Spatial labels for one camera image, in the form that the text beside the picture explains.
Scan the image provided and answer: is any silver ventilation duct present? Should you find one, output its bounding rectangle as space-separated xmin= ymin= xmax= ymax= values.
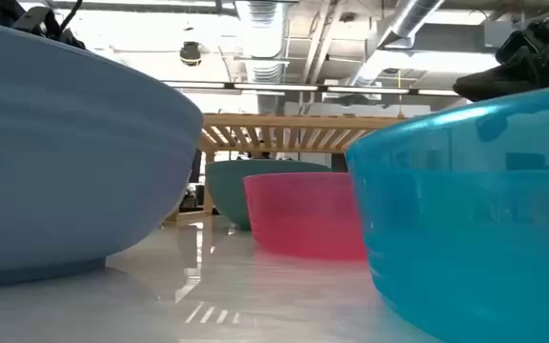
xmin=348 ymin=0 xmax=447 ymax=88
xmin=234 ymin=0 xmax=288 ymax=85

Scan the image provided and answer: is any large grey-blue bowl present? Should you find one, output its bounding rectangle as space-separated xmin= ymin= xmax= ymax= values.
xmin=0 ymin=18 xmax=205 ymax=288

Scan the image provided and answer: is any dark green bowl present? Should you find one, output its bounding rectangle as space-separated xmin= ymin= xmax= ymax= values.
xmin=205 ymin=159 xmax=332 ymax=231

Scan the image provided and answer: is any small cyan plastic bowl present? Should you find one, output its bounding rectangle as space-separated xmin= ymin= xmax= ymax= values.
xmin=344 ymin=83 xmax=549 ymax=343

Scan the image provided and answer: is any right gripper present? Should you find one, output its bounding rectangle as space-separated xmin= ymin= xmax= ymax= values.
xmin=453 ymin=4 xmax=549 ymax=102

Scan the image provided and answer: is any black ceiling dome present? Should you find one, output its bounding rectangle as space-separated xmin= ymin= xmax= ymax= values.
xmin=178 ymin=41 xmax=203 ymax=67

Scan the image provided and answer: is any small orange-red plastic bowl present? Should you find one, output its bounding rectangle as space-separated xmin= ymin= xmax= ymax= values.
xmin=243 ymin=171 xmax=369 ymax=262

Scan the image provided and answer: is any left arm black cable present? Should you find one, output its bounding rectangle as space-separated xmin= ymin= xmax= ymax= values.
xmin=58 ymin=0 xmax=84 ymax=30

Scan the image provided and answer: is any long ceiling light strip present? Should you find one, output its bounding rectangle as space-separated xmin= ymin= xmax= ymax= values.
xmin=162 ymin=79 xmax=461 ymax=98

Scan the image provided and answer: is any wooden slatted shelf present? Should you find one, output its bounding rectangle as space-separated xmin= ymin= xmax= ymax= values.
xmin=163 ymin=112 xmax=409 ymax=226

